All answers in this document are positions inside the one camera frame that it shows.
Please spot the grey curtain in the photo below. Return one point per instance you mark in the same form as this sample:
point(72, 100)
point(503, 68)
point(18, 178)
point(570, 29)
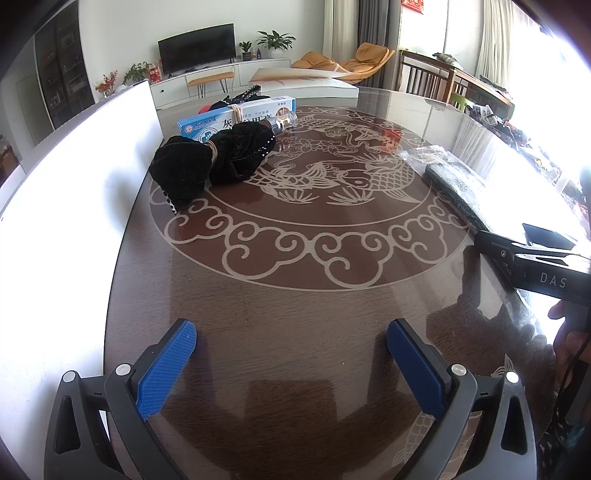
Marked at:
point(376, 27)

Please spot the black hair claw clip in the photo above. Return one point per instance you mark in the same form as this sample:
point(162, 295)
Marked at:
point(244, 96)

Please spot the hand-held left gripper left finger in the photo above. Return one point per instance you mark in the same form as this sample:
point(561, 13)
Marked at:
point(164, 369)

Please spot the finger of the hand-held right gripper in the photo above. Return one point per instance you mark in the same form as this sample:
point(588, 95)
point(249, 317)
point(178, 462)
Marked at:
point(547, 235)
point(496, 249)

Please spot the red flowers in white vase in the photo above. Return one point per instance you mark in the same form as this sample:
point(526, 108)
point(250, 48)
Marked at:
point(107, 85)

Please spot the white sheer curtain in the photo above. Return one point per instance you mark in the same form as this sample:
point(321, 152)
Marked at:
point(496, 37)

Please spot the orange bench with black legs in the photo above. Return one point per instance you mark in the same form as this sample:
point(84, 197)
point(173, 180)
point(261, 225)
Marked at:
point(210, 78)

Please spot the orange lounge chair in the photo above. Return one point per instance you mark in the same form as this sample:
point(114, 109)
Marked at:
point(364, 60)

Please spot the cream curtain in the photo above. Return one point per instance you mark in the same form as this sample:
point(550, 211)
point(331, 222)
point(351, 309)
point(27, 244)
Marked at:
point(340, 27)

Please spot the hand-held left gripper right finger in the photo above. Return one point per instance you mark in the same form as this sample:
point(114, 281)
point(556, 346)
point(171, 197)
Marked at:
point(415, 369)

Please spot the dark glass cabinet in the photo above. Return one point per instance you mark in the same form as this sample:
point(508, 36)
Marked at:
point(64, 74)

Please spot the red wall hanging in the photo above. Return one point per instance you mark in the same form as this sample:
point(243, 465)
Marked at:
point(413, 4)

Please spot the black velvet bow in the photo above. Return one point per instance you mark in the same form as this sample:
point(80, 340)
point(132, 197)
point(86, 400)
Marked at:
point(184, 166)

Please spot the white TV cabinet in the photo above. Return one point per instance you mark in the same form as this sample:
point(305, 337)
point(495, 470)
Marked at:
point(173, 90)

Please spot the dark wooden chair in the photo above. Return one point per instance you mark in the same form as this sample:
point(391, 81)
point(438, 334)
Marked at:
point(425, 78)

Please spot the bushy green potted plant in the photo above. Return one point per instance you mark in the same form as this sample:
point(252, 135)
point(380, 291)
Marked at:
point(136, 73)

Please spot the person's right hand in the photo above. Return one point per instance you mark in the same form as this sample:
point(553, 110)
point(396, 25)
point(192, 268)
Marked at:
point(570, 332)

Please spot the white board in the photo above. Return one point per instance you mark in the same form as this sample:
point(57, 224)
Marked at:
point(69, 207)

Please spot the small potted plant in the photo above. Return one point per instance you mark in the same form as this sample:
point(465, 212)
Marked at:
point(245, 50)

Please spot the patterned rug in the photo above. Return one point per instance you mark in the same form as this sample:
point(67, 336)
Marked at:
point(563, 443)

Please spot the blue and white medicine box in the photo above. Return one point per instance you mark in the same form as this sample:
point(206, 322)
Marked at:
point(207, 129)

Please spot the phone case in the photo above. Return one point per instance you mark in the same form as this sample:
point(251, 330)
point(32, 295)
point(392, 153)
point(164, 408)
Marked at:
point(455, 187)

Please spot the large green potted plant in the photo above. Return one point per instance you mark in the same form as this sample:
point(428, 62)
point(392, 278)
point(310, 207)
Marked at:
point(276, 42)

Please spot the pile of assorted clutter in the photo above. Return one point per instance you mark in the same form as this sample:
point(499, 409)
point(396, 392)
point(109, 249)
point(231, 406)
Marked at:
point(531, 143)

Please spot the black television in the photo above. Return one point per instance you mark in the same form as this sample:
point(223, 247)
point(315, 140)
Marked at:
point(196, 48)

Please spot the red gift box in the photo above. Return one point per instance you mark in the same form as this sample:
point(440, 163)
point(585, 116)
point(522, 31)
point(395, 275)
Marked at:
point(154, 74)

